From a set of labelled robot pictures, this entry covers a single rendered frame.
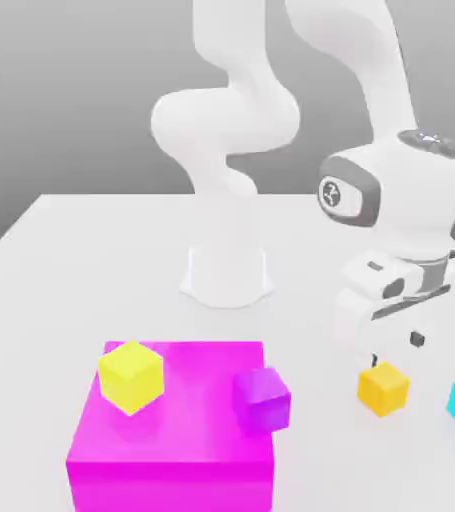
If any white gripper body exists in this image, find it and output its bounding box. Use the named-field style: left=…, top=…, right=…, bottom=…
left=331, top=282, right=455, bottom=358

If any small orange cube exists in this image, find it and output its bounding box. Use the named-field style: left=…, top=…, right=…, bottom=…
left=356, top=360, right=411, bottom=419

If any small purple cube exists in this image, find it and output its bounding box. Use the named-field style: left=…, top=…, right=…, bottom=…
left=232, top=365, right=293, bottom=438

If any small yellow cube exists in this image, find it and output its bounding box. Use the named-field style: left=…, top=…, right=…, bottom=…
left=97, top=339, right=165, bottom=418

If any large magenta box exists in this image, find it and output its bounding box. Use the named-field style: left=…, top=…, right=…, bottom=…
left=65, top=339, right=275, bottom=512

